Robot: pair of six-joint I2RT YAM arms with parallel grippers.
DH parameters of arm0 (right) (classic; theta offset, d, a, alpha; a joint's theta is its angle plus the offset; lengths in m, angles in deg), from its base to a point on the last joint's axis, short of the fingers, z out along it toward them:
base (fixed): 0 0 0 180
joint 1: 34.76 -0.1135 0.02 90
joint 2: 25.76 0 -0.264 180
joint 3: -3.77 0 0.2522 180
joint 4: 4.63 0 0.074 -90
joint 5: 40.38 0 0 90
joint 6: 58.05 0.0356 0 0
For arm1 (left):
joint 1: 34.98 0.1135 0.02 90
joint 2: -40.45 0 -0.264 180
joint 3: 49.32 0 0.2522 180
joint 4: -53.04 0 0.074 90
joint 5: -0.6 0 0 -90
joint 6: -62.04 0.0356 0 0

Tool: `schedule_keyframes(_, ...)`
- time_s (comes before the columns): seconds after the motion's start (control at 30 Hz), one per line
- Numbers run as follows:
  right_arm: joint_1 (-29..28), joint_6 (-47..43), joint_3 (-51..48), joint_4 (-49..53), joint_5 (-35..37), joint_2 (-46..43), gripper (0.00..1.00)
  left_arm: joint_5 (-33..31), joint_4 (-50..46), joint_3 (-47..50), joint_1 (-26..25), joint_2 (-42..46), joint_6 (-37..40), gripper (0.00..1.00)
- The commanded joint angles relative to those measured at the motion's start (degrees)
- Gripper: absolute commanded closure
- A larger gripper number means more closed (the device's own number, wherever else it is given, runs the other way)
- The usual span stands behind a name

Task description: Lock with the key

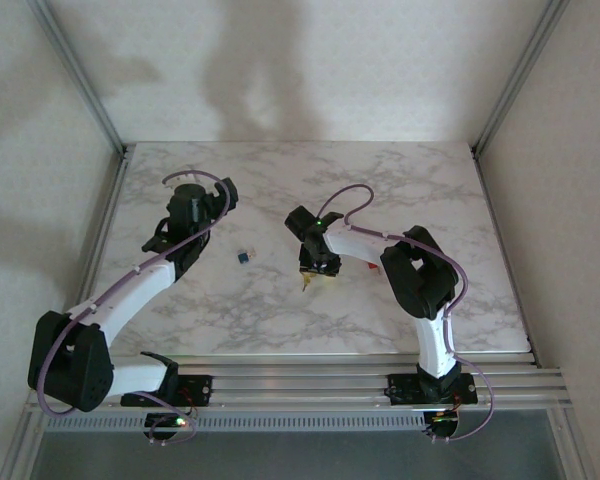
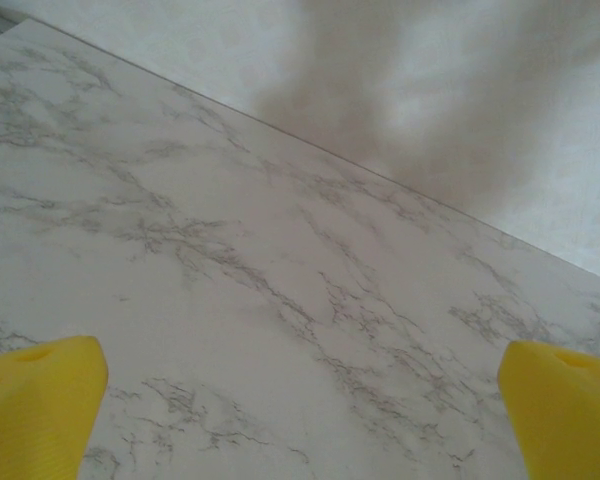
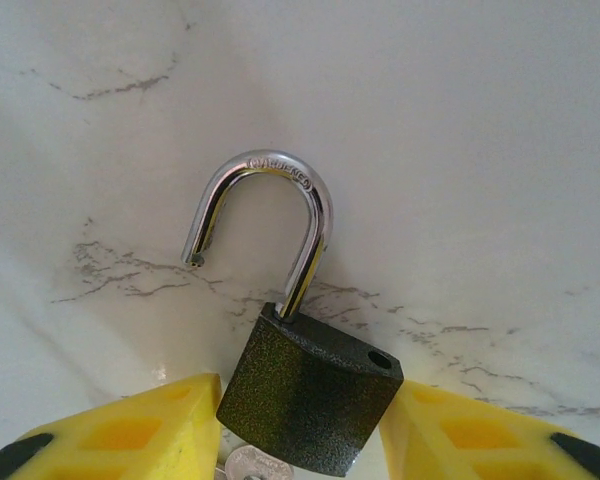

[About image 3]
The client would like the black padlock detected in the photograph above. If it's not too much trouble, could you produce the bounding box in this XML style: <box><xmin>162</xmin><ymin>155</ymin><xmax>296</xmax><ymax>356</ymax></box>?
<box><xmin>180</xmin><ymin>148</ymin><xmax>405</xmax><ymax>479</ymax></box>

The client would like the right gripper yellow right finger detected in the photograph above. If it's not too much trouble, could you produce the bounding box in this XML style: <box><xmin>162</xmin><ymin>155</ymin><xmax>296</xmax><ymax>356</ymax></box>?
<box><xmin>379</xmin><ymin>382</ymin><xmax>600</xmax><ymax>480</ymax></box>

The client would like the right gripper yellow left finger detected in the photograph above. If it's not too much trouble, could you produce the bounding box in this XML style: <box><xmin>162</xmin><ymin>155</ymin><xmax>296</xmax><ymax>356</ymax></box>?
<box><xmin>0</xmin><ymin>372</ymin><xmax>222</xmax><ymax>480</ymax></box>

